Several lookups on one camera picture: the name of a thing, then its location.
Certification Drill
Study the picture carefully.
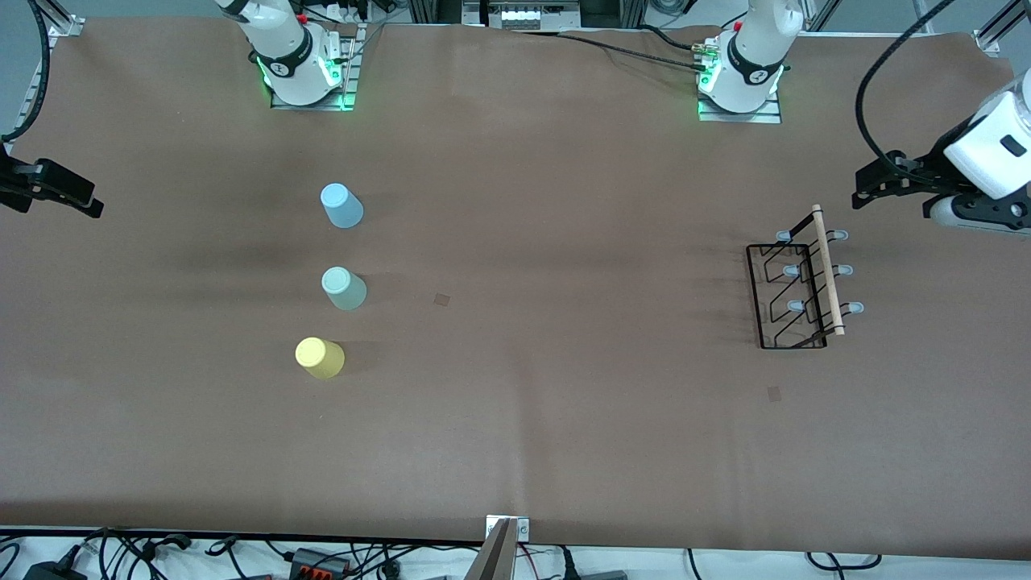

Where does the light blue plastic cup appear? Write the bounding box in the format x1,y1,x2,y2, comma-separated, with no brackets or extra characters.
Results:
320,183,365,230

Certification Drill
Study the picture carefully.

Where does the grey-brown slanted post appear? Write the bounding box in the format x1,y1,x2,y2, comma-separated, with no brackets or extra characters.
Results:
465,518,521,580

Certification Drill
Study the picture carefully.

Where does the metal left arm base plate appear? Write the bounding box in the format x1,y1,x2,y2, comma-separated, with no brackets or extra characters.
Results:
698,90,783,124

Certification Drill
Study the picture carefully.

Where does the black wire cup holder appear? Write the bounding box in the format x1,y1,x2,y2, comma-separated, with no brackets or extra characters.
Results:
746,204,865,351

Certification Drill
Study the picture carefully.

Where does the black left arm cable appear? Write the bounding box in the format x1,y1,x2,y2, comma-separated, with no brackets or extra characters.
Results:
855,0,958,180

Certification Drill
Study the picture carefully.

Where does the pale teal plastic cup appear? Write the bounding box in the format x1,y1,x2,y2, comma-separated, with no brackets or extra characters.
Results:
321,267,368,313

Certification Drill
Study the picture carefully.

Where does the white terminal block device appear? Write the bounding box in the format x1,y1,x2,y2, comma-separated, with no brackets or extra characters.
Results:
487,0,582,30

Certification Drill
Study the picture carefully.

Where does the power strip with plugs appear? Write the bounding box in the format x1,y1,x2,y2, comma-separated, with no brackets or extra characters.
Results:
306,0,373,25

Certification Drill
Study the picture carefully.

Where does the aluminium frame profile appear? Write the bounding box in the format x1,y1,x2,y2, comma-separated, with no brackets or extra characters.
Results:
31,0,85,38
973,0,1031,56

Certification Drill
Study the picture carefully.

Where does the brown paper table cover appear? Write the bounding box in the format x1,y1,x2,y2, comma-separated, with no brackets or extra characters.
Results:
0,16,1031,561

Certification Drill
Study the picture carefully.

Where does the black power adapter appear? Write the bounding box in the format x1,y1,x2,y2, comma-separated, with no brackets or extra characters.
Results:
23,559,88,580

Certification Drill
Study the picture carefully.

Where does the black braided table cable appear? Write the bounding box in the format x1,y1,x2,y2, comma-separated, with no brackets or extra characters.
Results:
515,29,711,73

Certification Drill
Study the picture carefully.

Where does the yellow plastic cup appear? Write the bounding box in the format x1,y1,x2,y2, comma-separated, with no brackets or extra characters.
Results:
294,337,346,380

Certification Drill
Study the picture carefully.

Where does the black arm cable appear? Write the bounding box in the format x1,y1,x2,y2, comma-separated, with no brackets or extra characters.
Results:
0,0,52,144
855,0,958,180

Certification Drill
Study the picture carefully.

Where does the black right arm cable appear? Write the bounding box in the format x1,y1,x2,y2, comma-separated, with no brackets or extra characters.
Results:
0,0,52,144

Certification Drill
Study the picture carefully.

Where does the black box with orange connectors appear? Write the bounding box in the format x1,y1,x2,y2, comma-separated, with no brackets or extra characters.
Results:
288,548,352,578

